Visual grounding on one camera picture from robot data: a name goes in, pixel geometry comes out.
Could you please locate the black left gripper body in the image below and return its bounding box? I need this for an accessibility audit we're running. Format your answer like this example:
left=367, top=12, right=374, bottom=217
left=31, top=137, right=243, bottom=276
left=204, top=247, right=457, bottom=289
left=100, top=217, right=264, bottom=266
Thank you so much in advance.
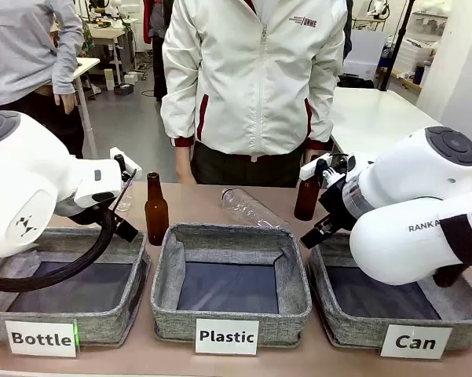
left=101, top=213, right=140, bottom=243

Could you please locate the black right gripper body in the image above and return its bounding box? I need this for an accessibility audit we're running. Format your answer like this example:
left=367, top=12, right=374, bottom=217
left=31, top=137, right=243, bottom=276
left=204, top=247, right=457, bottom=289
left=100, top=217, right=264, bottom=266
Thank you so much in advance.
left=317, top=180, right=357, bottom=233

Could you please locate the grey fabric basket labelled Bottle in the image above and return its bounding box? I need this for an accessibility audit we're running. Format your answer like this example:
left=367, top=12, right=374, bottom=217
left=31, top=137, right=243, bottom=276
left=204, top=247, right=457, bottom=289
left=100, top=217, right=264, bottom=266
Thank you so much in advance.
left=0, top=226, right=152, bottom=348

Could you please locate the grey fabric basket labelled Can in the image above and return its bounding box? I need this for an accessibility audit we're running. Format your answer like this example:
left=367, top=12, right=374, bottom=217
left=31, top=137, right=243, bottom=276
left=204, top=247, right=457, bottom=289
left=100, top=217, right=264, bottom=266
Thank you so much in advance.
left=307, top=231, right=472, bottom=351

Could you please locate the grey fabric basket labelled Plastic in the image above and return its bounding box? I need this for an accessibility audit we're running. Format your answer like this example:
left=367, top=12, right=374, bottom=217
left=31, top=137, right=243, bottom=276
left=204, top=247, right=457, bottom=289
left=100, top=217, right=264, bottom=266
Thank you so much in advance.
left=150, top=222, right=313, bottom=349

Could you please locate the white Can label card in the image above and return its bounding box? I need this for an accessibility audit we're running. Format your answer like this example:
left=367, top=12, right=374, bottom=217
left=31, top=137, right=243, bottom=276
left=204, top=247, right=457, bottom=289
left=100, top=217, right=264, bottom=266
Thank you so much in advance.
left=379, top=324, right=453, bottom=361

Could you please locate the person's right hand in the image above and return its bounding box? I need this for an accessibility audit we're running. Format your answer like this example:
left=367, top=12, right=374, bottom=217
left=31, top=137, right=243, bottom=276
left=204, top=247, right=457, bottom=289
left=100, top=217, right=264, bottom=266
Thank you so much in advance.
left=174, top=145, right=198, bottom=185

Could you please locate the grey shirt person's hand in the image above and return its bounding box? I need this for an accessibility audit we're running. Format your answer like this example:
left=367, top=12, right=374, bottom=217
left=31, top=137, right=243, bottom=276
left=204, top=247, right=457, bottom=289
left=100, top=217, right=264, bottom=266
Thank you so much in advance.
left=53, top=93, right=77, bottom=115

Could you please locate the clear glass jar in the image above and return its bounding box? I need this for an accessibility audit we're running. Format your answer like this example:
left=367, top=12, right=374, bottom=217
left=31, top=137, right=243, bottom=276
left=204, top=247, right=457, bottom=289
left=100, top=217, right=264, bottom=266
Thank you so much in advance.
left=115, top=188, right=135, bottom=214

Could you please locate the brown glass bottle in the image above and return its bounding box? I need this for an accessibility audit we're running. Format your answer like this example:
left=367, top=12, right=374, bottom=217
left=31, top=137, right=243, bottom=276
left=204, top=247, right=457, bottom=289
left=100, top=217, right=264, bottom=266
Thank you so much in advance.
left=294, top=156, right=321, bottom=221
left=144, top=171, right=170, bottom=247

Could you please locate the clear plastic bottle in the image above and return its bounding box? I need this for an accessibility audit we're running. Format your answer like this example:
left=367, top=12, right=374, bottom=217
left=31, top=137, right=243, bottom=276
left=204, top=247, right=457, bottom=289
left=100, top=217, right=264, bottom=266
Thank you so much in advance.
left=220, top=187, right=292, bottom=231

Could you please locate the white table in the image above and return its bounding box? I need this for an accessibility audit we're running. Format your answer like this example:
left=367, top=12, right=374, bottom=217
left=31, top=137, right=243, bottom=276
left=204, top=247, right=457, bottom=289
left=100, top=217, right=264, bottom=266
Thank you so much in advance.
left=329, top=86, right=445, bottom=155

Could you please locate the white Plastic label card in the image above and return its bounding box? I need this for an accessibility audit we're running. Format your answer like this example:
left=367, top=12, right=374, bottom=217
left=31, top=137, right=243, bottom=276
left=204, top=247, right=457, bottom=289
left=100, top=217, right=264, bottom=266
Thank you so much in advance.
left=195, top=318, right=260, bottom=356

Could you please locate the white Bottle label card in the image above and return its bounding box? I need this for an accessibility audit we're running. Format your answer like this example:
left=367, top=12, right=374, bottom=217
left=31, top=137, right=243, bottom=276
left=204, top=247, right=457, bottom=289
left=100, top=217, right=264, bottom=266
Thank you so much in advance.
left=4, top=320, right=78, bottom=358

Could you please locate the person in white jacket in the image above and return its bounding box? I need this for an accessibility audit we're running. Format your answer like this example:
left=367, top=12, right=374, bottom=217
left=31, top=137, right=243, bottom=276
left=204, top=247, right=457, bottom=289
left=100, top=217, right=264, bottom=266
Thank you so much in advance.
left=160, top=0, right=349, bottom=189

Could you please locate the white board panel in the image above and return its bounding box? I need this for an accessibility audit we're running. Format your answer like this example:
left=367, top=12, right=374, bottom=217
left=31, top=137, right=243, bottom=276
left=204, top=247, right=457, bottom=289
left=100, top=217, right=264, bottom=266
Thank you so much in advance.
left=342, top=30, right=388, bottom=80

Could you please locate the black tripod stand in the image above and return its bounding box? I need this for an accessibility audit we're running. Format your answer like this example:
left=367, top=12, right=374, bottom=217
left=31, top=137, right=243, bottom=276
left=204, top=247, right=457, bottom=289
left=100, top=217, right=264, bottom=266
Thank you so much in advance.
left=375, top=0, right=415, bottom=93

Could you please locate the small white desk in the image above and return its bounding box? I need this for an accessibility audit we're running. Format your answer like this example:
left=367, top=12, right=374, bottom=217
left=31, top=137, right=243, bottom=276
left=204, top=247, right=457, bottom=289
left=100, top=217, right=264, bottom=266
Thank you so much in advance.
left=73, top=57, right=102, bottom=159

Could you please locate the person in grey shirt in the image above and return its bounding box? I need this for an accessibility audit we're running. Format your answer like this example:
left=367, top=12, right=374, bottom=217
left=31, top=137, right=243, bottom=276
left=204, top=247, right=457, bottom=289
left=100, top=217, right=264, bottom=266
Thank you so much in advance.
left=0, top=0, right=86, bottom=159

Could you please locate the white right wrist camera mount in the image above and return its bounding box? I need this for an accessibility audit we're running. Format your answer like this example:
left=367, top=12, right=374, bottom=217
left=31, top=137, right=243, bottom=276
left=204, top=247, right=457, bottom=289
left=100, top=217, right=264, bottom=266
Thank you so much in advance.
left=299, top=153, right=353, bottom=182

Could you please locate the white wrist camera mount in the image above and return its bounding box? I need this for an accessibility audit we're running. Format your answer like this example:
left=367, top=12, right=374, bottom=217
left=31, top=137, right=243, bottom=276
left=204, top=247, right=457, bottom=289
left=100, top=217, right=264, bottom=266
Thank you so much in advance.
left=299, top=153, right=353, bottom=182
left=109, top=147, right=143, bottom=184

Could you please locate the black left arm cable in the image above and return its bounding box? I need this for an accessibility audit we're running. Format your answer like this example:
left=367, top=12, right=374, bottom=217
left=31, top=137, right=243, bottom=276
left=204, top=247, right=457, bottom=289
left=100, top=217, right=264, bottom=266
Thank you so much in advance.
left=0, top=210, right=117, bottom=292

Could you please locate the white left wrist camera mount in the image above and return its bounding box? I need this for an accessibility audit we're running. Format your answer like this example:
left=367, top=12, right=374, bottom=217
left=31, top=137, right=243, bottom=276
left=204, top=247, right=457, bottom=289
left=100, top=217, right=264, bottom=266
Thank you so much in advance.
left=109, top=147, right=143, bottom=184

